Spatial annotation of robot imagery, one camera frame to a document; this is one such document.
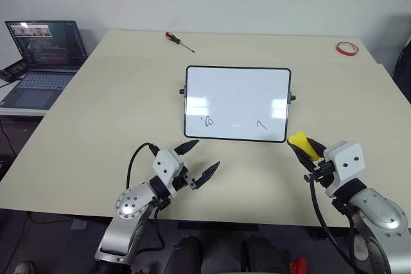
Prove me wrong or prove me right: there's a red tape roll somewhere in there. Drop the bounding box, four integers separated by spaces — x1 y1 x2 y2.
336 41 359 58

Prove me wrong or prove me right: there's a small red object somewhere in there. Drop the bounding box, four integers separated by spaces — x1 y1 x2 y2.
290 257 310 274

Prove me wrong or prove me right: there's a black device beside laptop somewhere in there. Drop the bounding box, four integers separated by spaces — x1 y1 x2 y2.
0 60 30 83

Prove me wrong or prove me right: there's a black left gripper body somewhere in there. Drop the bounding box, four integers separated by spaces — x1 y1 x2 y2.
171 164 198 192

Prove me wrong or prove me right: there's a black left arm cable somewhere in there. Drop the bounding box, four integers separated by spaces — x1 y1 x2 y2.
127 142 166 253

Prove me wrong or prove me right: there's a grey shoe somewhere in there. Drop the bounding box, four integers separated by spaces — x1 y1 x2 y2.
13 261 37 274

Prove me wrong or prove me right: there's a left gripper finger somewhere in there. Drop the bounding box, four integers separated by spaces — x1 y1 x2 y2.
194 161 221 191
173 139 200 157

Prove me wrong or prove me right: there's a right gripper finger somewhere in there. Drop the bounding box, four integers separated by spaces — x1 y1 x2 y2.
306 137 326 160
288 142 318 173

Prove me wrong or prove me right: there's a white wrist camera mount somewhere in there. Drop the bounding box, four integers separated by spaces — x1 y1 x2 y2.
152 150 184 197
322 141 367 198

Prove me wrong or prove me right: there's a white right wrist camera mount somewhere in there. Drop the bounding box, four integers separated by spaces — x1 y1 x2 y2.
322 141 367 198

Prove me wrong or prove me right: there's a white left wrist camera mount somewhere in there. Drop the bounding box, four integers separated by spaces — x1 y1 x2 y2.
152 150 184 197

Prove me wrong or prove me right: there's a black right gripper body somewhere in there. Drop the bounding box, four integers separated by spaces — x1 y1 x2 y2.
303 158 337 189

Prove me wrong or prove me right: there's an open grey laptop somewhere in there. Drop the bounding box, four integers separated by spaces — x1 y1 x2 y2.
0 20 89 110

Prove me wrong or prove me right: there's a white whiteboard with black frame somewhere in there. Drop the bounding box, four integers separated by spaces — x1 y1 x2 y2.
178 65 297 144

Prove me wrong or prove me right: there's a yellow eraser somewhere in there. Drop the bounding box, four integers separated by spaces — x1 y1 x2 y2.
287 131 322 162

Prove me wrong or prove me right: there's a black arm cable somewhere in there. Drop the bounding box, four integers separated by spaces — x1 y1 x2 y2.
127 142 166 253
303 173 357 274

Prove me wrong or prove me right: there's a red black handled screwdriver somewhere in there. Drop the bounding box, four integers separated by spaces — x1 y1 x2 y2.
164 31 196 54

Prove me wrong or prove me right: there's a dark rounded shape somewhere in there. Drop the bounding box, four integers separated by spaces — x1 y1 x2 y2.
166 235 205 274

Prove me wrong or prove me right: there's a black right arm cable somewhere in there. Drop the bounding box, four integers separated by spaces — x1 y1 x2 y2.
303 173 357 274

